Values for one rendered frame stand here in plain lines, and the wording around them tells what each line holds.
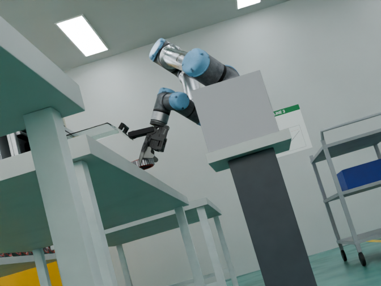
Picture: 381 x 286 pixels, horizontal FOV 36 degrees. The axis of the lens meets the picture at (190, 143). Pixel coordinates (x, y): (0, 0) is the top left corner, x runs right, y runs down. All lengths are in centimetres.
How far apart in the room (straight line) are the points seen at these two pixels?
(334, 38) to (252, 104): 594
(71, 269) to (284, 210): 137
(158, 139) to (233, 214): 520
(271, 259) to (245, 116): 54
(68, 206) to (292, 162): 685
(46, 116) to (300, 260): 142
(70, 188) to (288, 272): 138
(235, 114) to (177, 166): 553
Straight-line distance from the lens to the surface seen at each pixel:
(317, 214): 769
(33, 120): 99
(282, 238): 221
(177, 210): 349
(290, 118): 781
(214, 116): 225
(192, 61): 239
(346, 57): 810
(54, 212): 96
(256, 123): 224
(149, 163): 249
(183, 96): 244
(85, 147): 141
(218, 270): 394
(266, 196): 221
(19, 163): 146
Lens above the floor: 41
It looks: 10 degrees up
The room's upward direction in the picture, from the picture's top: 16 degrees counter-clockwise
